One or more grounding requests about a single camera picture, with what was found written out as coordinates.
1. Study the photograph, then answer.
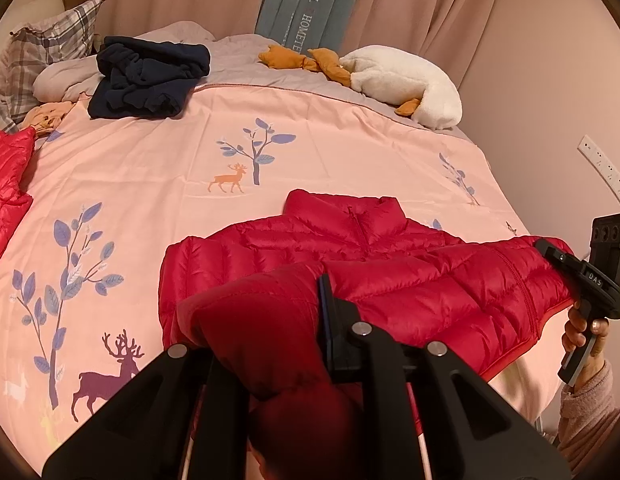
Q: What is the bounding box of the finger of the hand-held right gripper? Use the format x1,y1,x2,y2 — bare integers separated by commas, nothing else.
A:
534,238,586,281

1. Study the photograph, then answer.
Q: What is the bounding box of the red puffer jacket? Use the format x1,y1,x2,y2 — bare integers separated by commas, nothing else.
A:
159,189,578,480

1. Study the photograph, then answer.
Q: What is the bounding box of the grey bed sheet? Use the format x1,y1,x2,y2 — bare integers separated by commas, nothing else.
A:
135,21,470,136

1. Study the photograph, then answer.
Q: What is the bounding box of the plaid pillow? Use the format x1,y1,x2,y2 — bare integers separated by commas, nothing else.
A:
0,0,108,133

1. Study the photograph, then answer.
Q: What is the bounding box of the tan teddy plush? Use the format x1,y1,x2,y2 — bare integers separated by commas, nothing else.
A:
22,101,76,137

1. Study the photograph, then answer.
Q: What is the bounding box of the white goose plush toy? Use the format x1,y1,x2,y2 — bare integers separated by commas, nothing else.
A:
258,44,463,128

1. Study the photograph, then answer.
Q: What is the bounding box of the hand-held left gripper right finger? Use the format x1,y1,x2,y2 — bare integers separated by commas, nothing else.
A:
317,275,573,480

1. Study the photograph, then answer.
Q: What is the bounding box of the blue-grey curtain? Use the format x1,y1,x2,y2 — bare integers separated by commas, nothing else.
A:
254,0,378,56

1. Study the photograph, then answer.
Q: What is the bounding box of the white wall power strip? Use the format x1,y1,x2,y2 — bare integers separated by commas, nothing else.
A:
578,135,620,202

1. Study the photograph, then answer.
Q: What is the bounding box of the beige headboard cushion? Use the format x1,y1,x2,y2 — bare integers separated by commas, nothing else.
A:
37,0,66,22

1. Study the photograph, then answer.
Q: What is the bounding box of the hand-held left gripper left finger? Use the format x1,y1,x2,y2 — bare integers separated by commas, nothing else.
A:
42,344,251,480

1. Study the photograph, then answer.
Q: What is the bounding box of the pink deer-print blanket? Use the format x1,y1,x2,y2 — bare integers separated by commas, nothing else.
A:
0,82,565,480

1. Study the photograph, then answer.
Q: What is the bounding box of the pink folded puffer jacket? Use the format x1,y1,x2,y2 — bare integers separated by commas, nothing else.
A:
0,127,37,273

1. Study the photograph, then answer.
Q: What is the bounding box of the person's right hand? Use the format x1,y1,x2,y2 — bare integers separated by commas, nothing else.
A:
562,304,611,362

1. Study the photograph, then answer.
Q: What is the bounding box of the navy crumpled garment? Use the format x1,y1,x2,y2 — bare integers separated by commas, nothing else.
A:
87,36,211,120

